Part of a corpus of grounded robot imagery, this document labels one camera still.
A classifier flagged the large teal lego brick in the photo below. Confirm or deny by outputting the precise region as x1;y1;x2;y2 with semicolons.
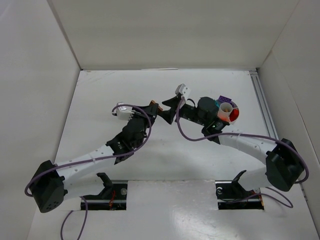
215;100;220;108

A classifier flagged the small brown lego brick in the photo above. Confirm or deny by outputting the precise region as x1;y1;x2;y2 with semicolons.
149;100;164;112

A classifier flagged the purple curved lego brick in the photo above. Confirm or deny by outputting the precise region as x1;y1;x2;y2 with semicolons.
218;95;232;104

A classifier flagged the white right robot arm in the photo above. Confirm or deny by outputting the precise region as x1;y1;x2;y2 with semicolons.
159;93;309;192

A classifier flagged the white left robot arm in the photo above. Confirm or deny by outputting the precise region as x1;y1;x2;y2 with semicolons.
25;102;159;213

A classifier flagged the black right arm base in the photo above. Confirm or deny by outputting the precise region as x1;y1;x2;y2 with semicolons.
215;170;264;210

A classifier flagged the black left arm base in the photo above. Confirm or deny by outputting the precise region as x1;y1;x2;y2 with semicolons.
84;172;128;211

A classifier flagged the white round divided container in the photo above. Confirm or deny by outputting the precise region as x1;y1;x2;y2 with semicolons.
217;100;239;125

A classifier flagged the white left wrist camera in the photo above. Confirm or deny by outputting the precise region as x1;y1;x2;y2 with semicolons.
112;102;135;121

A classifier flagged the aluminium rail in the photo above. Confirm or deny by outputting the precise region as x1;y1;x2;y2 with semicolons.
249;70;279;139

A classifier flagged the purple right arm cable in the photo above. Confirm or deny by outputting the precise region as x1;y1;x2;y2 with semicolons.
174;97;310;209

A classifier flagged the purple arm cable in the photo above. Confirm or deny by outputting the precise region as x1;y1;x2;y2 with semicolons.
24;103;153;240
174;97;310;209

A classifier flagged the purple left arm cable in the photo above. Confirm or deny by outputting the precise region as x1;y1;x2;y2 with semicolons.
24;103;153;240

